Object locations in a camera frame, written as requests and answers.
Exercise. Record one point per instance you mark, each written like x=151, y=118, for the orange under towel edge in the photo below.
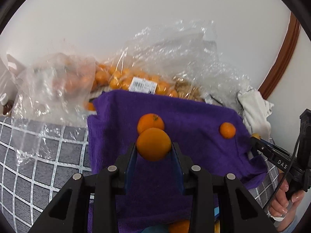
x=181, y=226

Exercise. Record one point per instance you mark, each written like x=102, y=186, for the white barcode label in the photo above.
x=141, y=85

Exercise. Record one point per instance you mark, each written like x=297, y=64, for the clear bag of tangerines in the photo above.
x=55, y=89

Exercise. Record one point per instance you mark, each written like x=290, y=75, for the white capped bottle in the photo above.
x=7, y=104

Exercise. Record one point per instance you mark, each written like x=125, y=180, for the grey checked bedsheet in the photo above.
x=37, y=159

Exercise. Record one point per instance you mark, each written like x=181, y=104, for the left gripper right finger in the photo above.
x=238, y=210

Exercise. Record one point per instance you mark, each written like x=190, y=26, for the white plastic bag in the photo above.
x=10, y=71

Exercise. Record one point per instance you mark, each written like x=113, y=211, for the small yellow kumquat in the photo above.
x=256, y=135

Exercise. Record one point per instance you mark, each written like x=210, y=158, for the right hand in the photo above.
x=283, y=206

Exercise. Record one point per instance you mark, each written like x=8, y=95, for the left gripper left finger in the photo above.
x=69, y=209

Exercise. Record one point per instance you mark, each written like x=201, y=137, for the white cloth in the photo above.
x=255, y=111

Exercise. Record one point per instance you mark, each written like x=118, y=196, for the large clear plastic bag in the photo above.
x=178, y=60

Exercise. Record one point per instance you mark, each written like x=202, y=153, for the small orange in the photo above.
x=227, y=130

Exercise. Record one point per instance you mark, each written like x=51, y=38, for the blue bowl under towel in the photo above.
x=156, y=229

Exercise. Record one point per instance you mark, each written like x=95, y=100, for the purple towel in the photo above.
x=153, y=197

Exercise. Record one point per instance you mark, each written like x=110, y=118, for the brown wooden door frame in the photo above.
x=283, y=58

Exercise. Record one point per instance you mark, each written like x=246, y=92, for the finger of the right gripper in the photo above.
x=273, y=147
x=282, y=162

